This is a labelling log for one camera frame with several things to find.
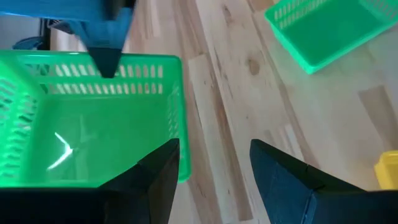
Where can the green slotted plastic basket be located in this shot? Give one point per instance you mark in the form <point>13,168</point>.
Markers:
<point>326,37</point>
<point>93,124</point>

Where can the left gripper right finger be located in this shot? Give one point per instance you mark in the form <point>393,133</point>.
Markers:
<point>295,199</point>

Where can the yellow slotted plastic basket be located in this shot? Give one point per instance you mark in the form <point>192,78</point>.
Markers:
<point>388,171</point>

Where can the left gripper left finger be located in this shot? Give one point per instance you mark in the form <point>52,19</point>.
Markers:
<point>140,199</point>

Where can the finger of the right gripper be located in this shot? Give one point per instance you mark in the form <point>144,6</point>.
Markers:
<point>105,46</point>

